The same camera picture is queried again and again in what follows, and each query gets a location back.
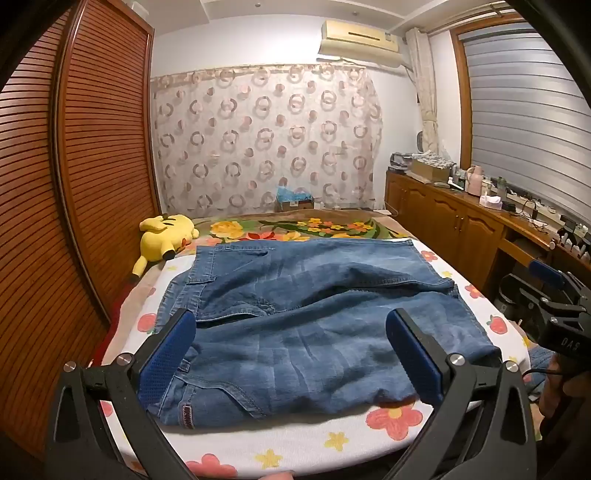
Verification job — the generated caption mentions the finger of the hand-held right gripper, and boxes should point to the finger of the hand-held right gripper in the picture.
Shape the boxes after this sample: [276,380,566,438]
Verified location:
[536,298,591,324]
[529,260,591,303]

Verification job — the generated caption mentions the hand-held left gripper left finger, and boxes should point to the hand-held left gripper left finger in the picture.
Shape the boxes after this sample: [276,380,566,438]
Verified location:
[45,308,197,480]

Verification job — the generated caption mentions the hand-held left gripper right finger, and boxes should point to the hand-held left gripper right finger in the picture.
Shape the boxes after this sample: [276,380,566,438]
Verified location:
[385,308,539,480]

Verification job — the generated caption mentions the blue denim pants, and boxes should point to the blue denim pants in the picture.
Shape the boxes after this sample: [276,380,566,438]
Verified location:
[147,237,502,430]

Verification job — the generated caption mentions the person's right hand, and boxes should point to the person's right hand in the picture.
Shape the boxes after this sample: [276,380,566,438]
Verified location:
[539,382,566,418]

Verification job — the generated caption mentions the heap of blue denim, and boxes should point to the heap of blue denim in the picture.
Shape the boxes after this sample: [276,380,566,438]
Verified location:
[526,348,556,394]

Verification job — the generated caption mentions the dark trash bin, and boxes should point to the dark trash bin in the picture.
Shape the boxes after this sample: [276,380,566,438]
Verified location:
[498,274,546,324]

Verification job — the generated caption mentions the beige bed cover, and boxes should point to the beige bed cover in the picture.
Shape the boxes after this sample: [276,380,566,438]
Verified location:
[99,277,160,370]

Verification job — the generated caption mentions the white power strip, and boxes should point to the white power strip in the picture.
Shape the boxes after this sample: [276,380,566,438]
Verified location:
[508,194,560,219]

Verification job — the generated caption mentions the long wooden cabinet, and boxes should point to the long wooden cabinet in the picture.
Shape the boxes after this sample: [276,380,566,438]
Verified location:
[385,168,591,301]

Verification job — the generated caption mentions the pink thermos jug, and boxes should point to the pink thermos jug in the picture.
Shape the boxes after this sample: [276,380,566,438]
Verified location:
[465,165,485,195]

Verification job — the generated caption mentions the yellow plush toy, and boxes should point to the yellow plush toy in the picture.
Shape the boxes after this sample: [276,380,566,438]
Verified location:
[130,213,200,283]

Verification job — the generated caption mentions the white strawberry print sheet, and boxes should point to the white strawberry print sheet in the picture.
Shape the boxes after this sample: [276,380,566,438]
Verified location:
[99,235,536,478]

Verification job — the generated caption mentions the open cardboard box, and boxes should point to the open cardboard box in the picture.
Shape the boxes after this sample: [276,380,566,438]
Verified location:
[410,154,455,183]

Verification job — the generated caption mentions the grey window blind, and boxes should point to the grey window blind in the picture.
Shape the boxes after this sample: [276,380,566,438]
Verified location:
[462,32,591,222]

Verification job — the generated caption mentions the floral plush blanket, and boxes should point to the floral plush blanket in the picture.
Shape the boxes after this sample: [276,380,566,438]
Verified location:
[189,210,419,243]

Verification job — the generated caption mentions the brown louvred wooden wardrobe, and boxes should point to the brown louvred wooden wardrobe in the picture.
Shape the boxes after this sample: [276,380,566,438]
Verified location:
[0,0,160,462]

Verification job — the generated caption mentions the small cardboard box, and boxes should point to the small cardboard box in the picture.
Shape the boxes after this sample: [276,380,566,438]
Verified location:
[276,194,315,213]

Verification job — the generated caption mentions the beige tied window curtain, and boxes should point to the beige tied window curtain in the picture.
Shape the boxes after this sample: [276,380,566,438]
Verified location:
[405,28,439,155]

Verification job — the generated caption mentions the sheer circle print curtain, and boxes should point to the sheer circle print curtain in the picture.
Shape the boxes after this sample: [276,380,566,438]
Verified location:
[150,65,384,215]

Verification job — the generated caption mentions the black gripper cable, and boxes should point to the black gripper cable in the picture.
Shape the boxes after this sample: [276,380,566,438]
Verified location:
[522,364,561,381]

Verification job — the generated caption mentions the wooden window frame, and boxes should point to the wooden window frame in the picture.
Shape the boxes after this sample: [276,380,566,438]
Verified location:
[450,14,539,171]

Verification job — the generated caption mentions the beige wall air conditioner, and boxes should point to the beige wall air conditioner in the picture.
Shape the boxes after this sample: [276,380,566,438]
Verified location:
[318,18,403,70]

